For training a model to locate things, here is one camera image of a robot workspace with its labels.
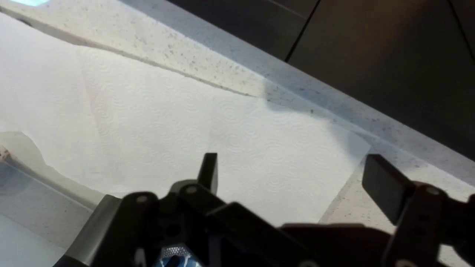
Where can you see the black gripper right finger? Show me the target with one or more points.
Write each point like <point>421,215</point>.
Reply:
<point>387,187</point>

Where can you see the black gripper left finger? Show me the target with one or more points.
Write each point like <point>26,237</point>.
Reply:
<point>208,172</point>

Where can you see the white paper towel sheet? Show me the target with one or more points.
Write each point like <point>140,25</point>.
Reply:
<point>173,123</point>

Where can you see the dark cabinet drawers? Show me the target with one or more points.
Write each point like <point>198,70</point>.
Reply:
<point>395,59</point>

